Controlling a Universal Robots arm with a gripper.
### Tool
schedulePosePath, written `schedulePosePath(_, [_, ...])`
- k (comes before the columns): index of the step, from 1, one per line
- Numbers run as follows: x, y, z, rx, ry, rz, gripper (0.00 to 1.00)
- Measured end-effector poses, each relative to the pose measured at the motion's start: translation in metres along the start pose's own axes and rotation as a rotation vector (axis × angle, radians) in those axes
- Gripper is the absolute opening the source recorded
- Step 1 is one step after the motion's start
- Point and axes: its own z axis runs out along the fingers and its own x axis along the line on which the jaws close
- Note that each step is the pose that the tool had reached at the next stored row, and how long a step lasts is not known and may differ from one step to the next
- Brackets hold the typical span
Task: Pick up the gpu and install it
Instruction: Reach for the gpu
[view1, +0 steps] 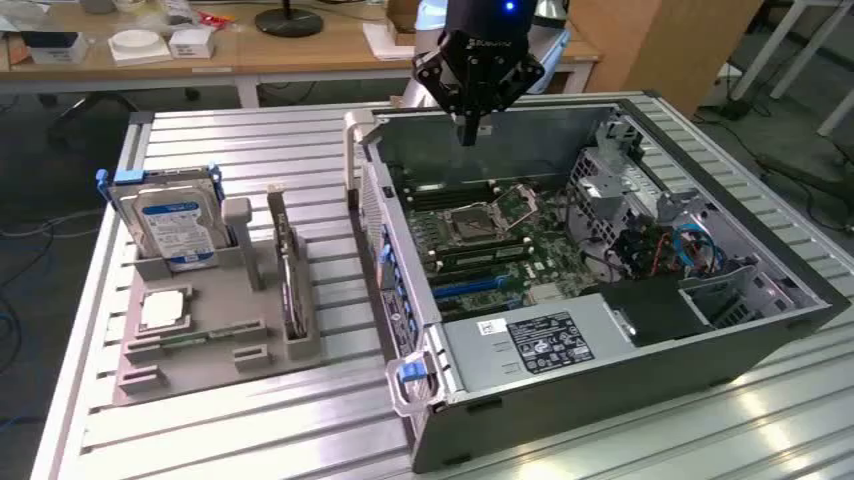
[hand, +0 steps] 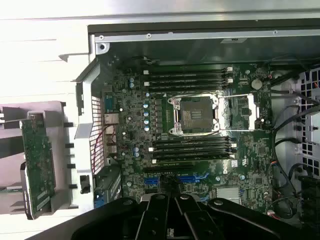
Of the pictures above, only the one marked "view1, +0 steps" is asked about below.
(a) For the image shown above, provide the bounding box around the green motherboard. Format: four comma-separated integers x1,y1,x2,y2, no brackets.
399,177,602,324

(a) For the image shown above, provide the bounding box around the brown cardboard box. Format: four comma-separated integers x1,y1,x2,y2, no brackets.
386,0,429,35

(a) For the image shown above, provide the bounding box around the white box with label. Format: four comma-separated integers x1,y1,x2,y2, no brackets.
167,27,216,59

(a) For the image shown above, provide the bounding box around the silver CPU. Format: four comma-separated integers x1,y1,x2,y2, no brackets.
140,291,187,330

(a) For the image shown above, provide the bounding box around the wooden cabinet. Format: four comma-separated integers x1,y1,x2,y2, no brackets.
570,0,766,109

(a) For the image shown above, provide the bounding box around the green RAM stick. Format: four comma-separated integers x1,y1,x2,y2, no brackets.
162,327,235,350

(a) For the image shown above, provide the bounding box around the blue expansion slot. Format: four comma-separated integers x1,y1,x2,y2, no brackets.
431,277,503,300

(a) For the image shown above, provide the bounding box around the grey power supply with label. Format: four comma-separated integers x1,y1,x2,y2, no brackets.
439,293,635,394

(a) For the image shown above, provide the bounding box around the red packet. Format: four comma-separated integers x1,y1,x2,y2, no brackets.
198,12,240,32

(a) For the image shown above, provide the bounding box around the CPU socket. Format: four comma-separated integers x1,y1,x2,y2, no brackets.
447,204,499,241

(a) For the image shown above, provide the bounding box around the blue wire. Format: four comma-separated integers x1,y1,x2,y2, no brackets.
671,223,728,275

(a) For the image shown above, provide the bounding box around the thin graphics card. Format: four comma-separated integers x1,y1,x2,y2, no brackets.
266,183,314,342

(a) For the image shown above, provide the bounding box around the black floor stand base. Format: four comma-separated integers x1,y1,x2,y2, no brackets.
753,149,854,201

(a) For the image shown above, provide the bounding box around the silver chipset heatsink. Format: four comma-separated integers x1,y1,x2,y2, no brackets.
530,284,569,306

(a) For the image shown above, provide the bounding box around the dark RAM stick with stickers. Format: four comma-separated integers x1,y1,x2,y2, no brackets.
433,242,530,267

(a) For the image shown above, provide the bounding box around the metal socket cover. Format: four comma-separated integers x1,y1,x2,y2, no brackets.
491,183,541,226

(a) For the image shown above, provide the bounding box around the silver metal disk bay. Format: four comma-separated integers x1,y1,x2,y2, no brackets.
570,144,669,246

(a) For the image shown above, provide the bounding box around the grey parts rack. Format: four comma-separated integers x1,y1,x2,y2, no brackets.
112,196,327,407

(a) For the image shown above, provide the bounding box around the black and white box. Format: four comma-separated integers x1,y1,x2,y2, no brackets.
19,30,91,65

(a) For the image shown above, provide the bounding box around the black lamp base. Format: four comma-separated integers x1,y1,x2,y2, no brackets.
254,0,327,39

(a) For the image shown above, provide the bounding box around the open dark PC case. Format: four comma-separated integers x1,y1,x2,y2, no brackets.
342,94,836,475

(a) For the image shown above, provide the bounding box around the wooden desk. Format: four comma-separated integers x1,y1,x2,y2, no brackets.
0,0,602,96

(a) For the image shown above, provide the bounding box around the white table frame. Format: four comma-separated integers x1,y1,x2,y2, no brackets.
730,0,854,136

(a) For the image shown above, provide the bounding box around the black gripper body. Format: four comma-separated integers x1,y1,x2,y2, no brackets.
435,0,541,119

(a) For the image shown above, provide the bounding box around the black plastic shroud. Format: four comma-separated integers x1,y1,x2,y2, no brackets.
599,277,713,349

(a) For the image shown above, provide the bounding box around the white paper stack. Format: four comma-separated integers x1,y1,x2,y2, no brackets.
362,22,417,61

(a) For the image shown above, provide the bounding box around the hard disk with blue caddy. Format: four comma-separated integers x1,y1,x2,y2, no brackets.
95,162,226,274

